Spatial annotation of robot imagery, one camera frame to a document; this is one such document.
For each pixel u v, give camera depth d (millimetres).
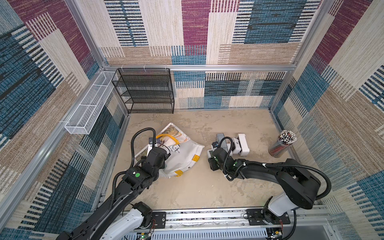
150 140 626
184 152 940
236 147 919
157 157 541
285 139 824
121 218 566
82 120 916
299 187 443
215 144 801
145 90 1087
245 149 916
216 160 714
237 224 731
